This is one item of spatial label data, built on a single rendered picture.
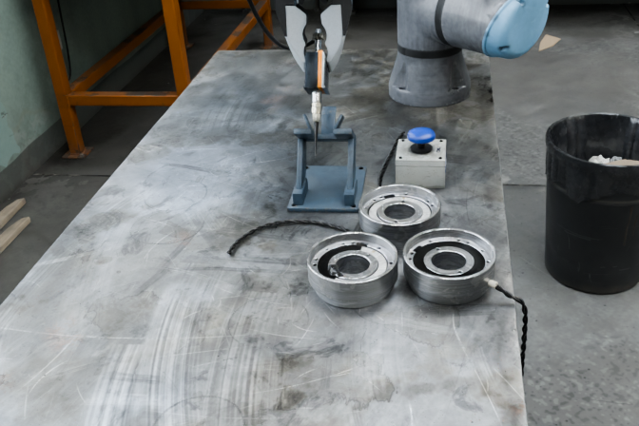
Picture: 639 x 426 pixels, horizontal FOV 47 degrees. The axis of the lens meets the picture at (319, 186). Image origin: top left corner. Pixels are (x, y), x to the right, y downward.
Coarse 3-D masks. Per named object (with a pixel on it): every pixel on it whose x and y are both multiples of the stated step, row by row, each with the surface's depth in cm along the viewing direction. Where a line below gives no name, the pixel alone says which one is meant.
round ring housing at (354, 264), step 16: (320, 240) 89; (336, 240) 90; (352, 240) 90; (368, 240) 90; (384, 240) 88; (320, 256) 88; (336, 256) 88; (352, 256) 88; (368, 256) 87; (384, 256) 87; (352, 272) 89; (368, 272) 84; (384, 272) 82; (320, 288) 83; (336, 288) 82; (352, 288) 81; (368, 288) 81; (384, 288) 83; (336, 304) 84; (352, 304) 83; (368, 304) 83
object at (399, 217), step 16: (368, 192) 98; (384, 192) 100; (400, 192) 100; (416, 192) 99; (432, 192) 97; (368, 208) 97; (384, 208) 96; (400, 208) 98; (416, 208) 96; (432, 208) 96; (368, 224) 93; (384, 224) 91; (400, 224) 90; (416, 224) 91; (432, 224) 92; (400, 240) 92
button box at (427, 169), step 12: (408, 144) 109; (432, 144) 109; (444, 144) 108; (396, 156) 106; (408, 156) 106; (420, 156) 105; (432, 156) 105; (444, 156) 105; (396, 168) 106; (408, 168) 105; (420, 168) 105; (432, 168) 105; (444, 168) 104; (396, 180) 106; (408, 180) 106; (420, 180) 106; (432, 180) 106; (444, 180) 105
